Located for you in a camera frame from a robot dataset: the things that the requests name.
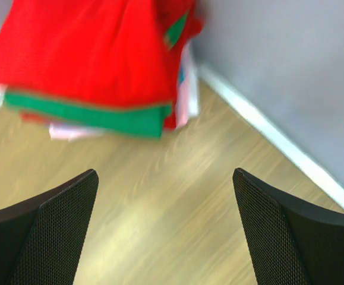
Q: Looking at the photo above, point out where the pink folded t shirt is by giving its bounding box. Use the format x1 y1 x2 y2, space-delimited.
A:
49 79 190 141

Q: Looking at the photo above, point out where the white folded t shirt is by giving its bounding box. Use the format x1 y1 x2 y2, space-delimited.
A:
182 41 200 118

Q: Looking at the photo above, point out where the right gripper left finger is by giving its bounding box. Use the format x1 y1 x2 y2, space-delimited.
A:
0 169 99 285

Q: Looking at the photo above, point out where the green folded t shirt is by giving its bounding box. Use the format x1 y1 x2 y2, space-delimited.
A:
4 10 190 140

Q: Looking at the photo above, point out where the blue folded t shirt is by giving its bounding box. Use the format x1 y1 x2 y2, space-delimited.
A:
177 63 187 85

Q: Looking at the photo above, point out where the red folded t shirt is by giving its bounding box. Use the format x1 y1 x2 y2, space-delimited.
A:
4 14 203 137

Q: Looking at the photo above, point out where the red t shirt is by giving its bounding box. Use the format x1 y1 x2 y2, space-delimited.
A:
0 0 205 109
4 14 203 137

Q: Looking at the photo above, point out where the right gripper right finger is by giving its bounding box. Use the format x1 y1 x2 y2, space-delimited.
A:
233 168 344 284

